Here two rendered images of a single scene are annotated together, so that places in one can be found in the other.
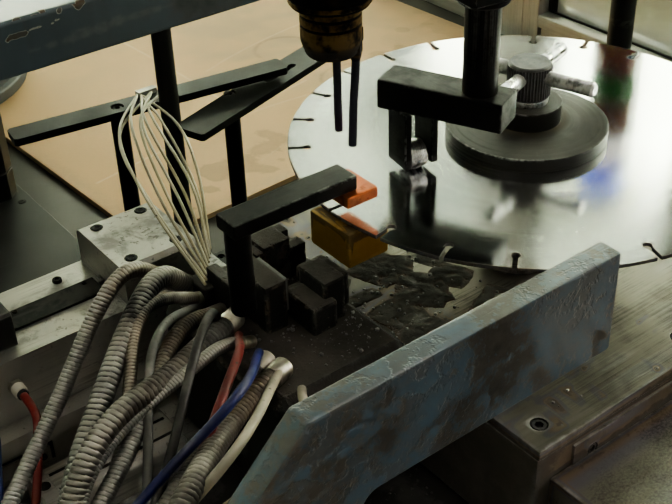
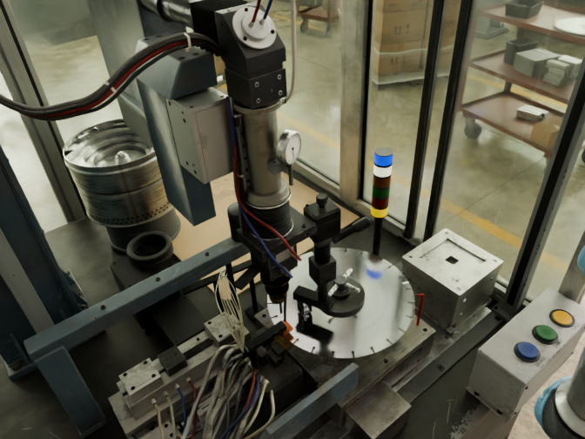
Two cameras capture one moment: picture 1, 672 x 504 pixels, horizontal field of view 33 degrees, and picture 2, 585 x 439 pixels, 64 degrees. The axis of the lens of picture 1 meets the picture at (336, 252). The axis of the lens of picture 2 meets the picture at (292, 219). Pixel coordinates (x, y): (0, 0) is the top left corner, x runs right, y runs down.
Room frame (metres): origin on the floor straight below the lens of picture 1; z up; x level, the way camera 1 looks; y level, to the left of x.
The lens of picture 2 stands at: (-0.03, -0.05, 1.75)
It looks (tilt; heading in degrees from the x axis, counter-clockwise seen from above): 38 degrees down; 1
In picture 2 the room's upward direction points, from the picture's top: 4 degrees counter-clockwise
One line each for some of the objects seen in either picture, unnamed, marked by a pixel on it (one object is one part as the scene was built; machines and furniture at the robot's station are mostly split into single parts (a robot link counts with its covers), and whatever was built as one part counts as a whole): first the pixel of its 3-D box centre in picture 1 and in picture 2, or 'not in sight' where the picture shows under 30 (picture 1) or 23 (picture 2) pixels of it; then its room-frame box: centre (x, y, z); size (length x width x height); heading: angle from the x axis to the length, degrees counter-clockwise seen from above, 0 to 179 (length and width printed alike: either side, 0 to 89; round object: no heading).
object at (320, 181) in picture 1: (298, 238); (270, 342); (0.58, 0.02, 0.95); 0.10 x 0.03 x 0.07; 127
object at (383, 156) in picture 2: not in sight; (383, 156); (0.97, -0.27, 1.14); 0.05 x 0.04 x 0.03; 37
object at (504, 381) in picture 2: not in sight; (529, 351); (0.62, -0.56, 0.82); 0.28 x 0.11 x 0.15; 127
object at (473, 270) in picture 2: not in sight; (447, 280); (0.85, -0.44, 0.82); 0.18 x 0.18 x 0.15; 37
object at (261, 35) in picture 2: not in sight; (210, 85); (0.71, 0.08, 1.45); 0.35 x 0.07 x 0.28; 37
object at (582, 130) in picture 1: (526, 116); (339, 292); (0.70, -0.13, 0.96); 0.11 x 0.11 x 0.03
